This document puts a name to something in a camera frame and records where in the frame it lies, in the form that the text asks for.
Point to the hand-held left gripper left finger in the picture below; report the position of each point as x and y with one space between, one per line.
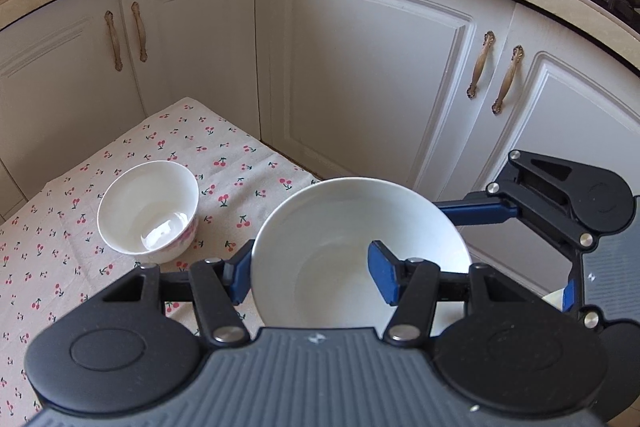
240 274

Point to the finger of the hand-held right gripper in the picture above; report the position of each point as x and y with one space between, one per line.
568 297
480 213

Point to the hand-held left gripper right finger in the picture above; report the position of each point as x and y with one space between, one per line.
382 272

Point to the plain white bowl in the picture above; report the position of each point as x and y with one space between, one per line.
325 247

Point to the white bowl with pink print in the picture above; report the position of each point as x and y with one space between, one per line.
145 207

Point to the cherry print tablecloth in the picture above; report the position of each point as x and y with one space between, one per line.
150 142

